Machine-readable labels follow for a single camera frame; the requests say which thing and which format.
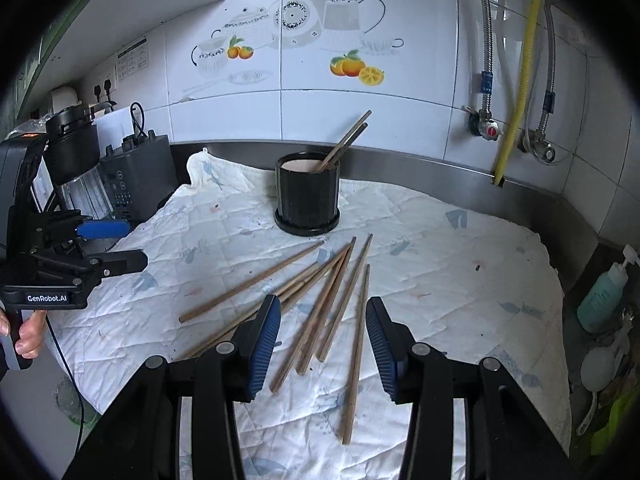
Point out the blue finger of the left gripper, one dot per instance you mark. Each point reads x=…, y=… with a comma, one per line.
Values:
x=102, y=229
x=111, y=264

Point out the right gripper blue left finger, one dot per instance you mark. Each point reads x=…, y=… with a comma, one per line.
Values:
x=138, y=435

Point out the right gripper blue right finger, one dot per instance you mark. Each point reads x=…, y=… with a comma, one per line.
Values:
x=505, y=436

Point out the wooden chopstick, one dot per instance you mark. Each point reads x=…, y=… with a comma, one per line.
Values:
x=290, y=297
x=282, y=292
x=290, y=360
x=323, y=309
x=354, y=372
x=334, y=156
x=203, y=308
x=325, y=347
x=363, y=118

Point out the person left hand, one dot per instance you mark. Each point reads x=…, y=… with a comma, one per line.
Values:
x=31, y=332

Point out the black blender base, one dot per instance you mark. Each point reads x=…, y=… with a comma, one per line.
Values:
x=139, y=176

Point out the glass blender jar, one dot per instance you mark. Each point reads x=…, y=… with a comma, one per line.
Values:
x=72, y=159

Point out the white plastic ladle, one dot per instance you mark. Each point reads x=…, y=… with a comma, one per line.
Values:
x=599, y=369

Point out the teal soap pump bottle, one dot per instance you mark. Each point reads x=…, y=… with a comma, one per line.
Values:
x=605, y=294

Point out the white quilted cloth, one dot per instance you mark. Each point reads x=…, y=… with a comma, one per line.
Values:
x=468, y=284

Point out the black ribbed utensil holder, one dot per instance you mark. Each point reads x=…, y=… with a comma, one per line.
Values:
x=307, y=199

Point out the chrome water valve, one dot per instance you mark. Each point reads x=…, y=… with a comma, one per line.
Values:
x=535, y=143

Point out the wall power socket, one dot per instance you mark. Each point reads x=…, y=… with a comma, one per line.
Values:
x=104, y=87

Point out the white wall shelf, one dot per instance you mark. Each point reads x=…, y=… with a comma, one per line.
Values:
x=85, y=33

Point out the red handle water valve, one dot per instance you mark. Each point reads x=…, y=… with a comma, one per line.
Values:
x=480, y=123

